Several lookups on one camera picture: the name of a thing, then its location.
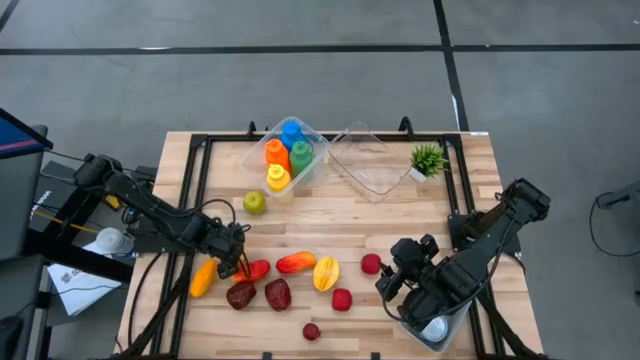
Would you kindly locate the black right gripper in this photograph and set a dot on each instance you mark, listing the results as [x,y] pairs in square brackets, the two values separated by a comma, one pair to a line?
[422,277]

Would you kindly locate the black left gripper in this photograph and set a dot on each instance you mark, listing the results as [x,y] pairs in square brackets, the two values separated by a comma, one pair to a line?
[222,241]

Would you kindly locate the red elongated toy fruit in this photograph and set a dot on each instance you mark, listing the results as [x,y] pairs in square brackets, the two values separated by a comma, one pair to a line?
[257,270]

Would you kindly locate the dark red toy fruit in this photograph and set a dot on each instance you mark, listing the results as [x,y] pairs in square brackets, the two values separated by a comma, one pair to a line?
[241,296]
[278,295]

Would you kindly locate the orange-yellow toy mango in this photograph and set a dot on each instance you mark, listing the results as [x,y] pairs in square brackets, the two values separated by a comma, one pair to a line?
[202,280]

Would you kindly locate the silver tin can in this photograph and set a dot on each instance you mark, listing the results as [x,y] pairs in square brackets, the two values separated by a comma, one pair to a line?
[435,330]

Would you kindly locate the red and yellow toy mango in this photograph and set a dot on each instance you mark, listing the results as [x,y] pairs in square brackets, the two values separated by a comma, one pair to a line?
[296,262]

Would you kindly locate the red toy apple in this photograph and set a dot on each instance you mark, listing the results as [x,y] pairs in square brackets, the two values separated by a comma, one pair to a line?
[371,263]
[342,299]

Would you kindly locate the green toy apple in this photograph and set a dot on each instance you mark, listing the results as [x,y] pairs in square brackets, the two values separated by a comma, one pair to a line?
[254,202]

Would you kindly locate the yellow toy starfruit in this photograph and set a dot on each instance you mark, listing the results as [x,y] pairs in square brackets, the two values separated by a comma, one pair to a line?
[326,274]

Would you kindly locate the yellow plastic bottle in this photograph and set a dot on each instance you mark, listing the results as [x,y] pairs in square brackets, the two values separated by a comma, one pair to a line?
[278,179]

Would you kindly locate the orange plastic bottle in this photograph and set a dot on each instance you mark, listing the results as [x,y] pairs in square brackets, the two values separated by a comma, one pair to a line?
[276,155]

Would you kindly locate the green plastic bottle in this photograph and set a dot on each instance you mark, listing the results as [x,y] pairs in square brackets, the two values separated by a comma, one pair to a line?
[301,157]

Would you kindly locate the blue plastic bottle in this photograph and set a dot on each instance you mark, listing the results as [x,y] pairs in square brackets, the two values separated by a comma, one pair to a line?
[292,134]

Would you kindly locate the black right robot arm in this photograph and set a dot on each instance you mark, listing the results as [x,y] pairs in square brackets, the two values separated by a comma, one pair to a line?
[480,255]

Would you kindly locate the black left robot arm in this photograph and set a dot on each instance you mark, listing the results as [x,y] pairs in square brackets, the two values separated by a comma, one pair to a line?
[150,212]

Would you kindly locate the grey rectangular tray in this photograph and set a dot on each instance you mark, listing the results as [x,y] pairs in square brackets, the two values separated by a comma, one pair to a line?
[459,325]

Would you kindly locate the toy pomegranate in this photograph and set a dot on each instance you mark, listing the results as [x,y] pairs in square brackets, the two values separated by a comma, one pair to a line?
[311,332]

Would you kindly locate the clear plastic water bottle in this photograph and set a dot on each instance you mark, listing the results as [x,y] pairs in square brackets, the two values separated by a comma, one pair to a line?
[114,241]

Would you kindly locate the shallow clear plastic bin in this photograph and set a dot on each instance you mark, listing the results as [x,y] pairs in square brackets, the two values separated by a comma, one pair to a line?
[370,165]

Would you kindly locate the deep clear plastic bin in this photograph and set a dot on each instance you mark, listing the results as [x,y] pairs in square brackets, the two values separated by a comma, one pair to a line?
[320,150]

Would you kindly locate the small green potted plant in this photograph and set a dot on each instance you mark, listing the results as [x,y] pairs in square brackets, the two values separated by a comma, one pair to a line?
[428,159]

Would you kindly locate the white paper sheet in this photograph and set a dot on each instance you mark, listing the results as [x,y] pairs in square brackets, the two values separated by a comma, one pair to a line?
[82,295]

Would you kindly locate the black stand with white lettering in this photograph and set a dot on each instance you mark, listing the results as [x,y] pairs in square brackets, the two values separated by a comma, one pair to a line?
[75,257]

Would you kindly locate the blue computer screen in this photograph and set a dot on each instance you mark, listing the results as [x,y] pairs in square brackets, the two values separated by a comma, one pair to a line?
[15,137]

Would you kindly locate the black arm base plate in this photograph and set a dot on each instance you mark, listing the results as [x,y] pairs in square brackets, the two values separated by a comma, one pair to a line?
[457,227]
[150,247]

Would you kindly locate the black aluminium table frame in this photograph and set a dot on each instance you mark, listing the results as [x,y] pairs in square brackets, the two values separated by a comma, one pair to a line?
[230,137]

